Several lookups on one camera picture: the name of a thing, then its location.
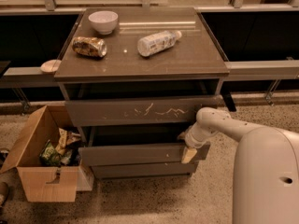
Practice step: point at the white ceramic bowl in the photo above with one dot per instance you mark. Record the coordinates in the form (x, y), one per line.
(103, 22)

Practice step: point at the green snack bag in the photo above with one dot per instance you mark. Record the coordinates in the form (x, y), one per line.
(49, 156)

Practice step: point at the crumpled snack wrappers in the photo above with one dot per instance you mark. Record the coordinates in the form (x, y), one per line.
(67, 147)

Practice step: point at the grey drawer cabinet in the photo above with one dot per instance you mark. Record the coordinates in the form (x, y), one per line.
(192, 67)

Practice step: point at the white plastic bottle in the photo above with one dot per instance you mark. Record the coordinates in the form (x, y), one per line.
(156, 43)

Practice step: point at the grey metal window ledge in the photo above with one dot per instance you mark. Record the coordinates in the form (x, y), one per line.
(33, 77)

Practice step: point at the grey top drawer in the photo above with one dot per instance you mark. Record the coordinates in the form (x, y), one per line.
(85, 113)

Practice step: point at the grey bottom drawer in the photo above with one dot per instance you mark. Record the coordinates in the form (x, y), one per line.
(141, 170)

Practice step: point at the dark object at left edge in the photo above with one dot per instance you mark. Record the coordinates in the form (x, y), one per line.
(4, 191)

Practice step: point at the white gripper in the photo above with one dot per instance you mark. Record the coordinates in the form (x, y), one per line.
(191, 139)

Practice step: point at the cardboard box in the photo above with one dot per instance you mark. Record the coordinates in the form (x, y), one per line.
(46, 184)

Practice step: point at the crushed metal can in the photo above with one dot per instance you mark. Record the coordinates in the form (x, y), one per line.
(89, 46)

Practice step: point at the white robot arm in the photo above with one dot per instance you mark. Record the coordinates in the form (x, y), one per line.
(266, 167)

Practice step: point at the grey drawer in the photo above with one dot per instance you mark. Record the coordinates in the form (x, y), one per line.
(85, 113)
(141, 170)
(134, 144)

